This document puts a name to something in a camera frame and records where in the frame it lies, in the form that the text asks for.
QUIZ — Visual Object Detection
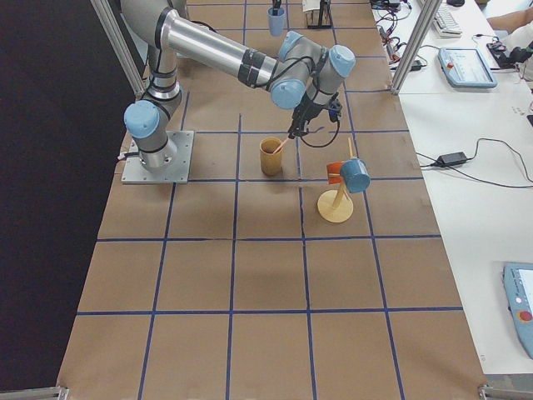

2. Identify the wooden bamboo cup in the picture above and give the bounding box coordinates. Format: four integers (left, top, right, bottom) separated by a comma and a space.
260, 137, 282, 176

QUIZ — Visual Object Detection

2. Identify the white keyboard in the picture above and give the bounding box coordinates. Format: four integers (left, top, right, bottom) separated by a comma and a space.
433, 2, 463, 38

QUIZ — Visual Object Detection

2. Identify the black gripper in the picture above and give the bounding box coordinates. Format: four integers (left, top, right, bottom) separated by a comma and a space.
287, 93, 342, 139

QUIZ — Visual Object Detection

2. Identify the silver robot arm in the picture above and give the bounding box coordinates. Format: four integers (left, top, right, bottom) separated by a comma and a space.
120, 1, 356, 172

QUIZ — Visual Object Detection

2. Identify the orange cup on stand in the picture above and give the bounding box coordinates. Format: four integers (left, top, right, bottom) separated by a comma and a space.
326, 162, 344, 185

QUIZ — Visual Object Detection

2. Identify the teach pendant tablet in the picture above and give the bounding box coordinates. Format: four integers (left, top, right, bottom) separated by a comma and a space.
437, 47, 497, 88

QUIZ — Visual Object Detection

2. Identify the black wire rack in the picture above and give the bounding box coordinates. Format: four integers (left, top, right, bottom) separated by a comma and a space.
302, 0, 332, 29

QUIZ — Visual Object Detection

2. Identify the aluminium frame post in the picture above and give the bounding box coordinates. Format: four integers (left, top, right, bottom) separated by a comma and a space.
391, 0, 441, 95

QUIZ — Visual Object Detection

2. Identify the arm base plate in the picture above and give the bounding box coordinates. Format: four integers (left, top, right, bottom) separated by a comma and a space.
122, 131, 195, 184

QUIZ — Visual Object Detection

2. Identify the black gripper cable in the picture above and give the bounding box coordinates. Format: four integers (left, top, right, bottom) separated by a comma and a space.
300, 112, 343, 148

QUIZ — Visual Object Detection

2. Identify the light blue cup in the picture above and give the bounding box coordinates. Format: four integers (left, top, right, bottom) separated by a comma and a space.
267, 7, 286, 37

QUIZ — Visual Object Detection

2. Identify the black power adapter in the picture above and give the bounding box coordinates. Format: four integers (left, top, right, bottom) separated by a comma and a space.
436, 152, 469, 167

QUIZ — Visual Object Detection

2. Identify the blue mug on stand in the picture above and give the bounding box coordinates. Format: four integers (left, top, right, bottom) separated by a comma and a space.
340, 157, 371, 193

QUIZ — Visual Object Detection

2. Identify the wooden mug tree stand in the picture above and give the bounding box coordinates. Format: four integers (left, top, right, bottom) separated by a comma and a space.
316, 137, 356, 223

